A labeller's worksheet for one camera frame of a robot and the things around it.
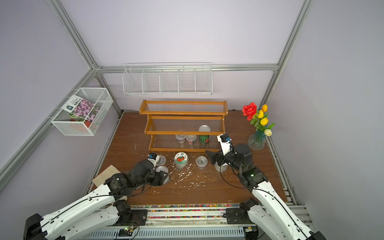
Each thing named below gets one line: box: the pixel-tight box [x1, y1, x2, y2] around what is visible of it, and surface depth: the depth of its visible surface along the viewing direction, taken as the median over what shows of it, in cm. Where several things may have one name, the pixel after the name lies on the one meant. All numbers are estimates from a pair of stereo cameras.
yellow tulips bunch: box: [250, 104, 276, 137], surface depth 78 cm
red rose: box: [242, 102, 258, 121], surface depth 72 cm
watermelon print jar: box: [198, 124, 211, 145], surface depth 95 cm
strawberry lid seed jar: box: [174, 152, 189, 171], surface depth 88 cm
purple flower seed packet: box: [61, 95, 100, 128], surface depth 75 cm
